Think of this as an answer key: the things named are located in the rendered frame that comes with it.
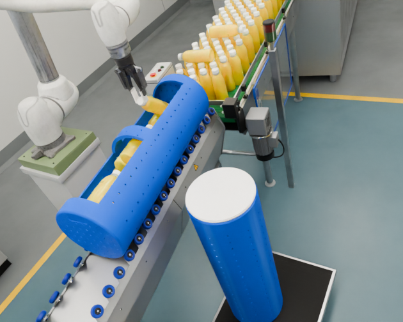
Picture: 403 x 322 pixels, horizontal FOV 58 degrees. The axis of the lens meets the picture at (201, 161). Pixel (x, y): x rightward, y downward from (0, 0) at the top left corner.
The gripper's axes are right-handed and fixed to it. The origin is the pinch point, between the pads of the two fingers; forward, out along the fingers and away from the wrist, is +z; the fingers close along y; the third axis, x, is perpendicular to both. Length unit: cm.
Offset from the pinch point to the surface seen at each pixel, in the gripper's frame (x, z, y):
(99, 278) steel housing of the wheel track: -71, 34, 6
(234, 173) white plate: -20, 23, 47
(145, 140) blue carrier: -22.9, 5.9, 13.2
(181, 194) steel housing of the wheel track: -22.0, 39.0, 18.3
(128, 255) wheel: -61, 30, 16
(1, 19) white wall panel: 145, 8, -255
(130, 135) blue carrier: -22.4, 3.7, 6.6
